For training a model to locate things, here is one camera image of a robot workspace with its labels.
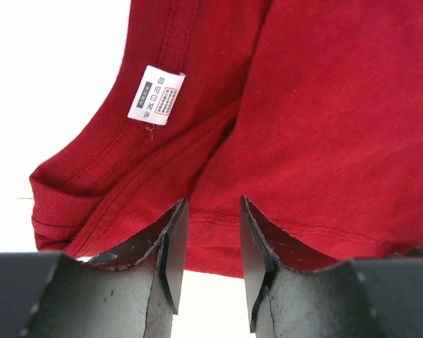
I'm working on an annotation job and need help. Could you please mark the red t-shirt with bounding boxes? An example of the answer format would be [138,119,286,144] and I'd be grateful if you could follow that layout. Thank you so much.
[30,1,423,277]

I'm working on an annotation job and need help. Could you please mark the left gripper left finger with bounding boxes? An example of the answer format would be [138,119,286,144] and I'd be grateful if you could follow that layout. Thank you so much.
[0,199,189,337]

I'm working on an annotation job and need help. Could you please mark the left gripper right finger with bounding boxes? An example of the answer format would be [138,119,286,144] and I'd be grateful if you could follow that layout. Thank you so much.
[240,197,423,337]

